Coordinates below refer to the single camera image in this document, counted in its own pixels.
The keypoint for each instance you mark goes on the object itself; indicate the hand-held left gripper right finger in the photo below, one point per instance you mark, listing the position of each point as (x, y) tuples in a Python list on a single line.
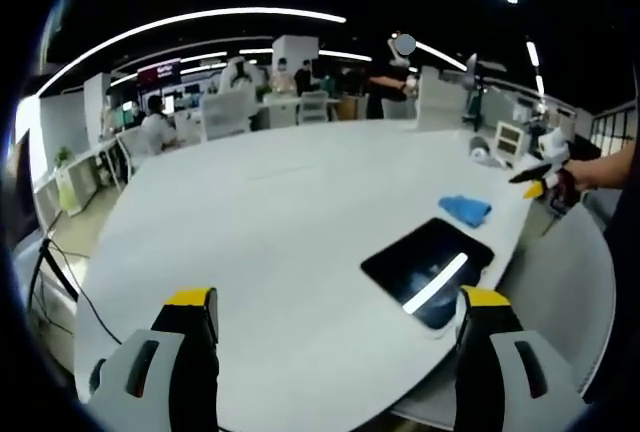
[(520, 372)]

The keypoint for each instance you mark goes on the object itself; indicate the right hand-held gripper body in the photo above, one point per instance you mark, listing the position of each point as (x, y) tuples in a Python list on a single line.
[(555, 144)]

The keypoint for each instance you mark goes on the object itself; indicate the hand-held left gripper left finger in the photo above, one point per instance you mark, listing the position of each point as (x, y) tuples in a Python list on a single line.
[(150, 367)]

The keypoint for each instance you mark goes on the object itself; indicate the blue cleaning cloth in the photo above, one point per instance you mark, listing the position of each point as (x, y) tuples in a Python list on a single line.
[(465, 209)]

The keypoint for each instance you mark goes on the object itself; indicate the black rectangular mirror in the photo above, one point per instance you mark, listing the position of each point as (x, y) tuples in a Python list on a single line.
[(425, 267)]

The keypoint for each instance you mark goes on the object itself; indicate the person's right hand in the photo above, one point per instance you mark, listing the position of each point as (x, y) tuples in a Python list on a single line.
[(582, 174)]

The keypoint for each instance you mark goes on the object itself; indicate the small white framed device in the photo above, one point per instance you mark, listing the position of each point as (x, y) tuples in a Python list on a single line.
[(510, 138)]

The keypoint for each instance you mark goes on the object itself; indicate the grey tape roll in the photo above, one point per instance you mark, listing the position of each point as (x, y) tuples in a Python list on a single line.
[(481, 147)]

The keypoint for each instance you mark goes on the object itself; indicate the person's dark clothing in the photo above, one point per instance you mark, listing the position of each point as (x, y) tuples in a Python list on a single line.
[(625, 272)]

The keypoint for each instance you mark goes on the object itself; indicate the white mesh office chair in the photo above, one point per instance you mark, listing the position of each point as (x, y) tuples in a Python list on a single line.
[(225, 114), (314, 107)]

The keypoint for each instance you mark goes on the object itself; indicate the green potted plant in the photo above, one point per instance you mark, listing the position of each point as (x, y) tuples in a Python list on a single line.
[(62, 156)]

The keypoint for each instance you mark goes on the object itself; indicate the long curved ceiling light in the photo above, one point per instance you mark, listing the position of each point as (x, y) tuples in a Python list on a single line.
[(165, 27)]

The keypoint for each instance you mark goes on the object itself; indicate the red wall screen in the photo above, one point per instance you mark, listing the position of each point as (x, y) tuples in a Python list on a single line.
[(159, 72)]

